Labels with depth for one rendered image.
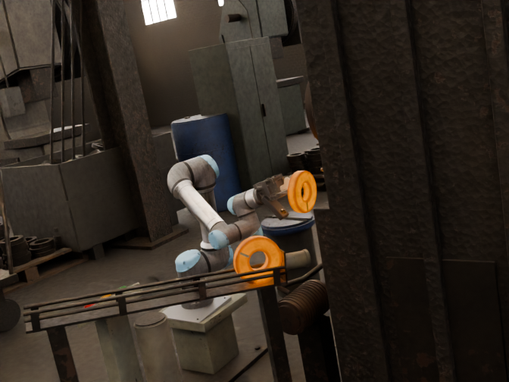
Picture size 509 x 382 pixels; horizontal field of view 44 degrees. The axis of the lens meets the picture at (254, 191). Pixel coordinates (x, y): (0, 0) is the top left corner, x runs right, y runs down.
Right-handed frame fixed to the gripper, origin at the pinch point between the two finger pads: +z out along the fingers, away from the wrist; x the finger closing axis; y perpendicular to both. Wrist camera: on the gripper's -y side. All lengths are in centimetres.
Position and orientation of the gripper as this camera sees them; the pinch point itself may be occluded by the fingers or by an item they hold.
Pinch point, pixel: (301, 186)
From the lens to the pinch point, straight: 236.2
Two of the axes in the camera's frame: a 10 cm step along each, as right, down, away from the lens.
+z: 7.2, -2.8, -6.4
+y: -3.9, -9.2, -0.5
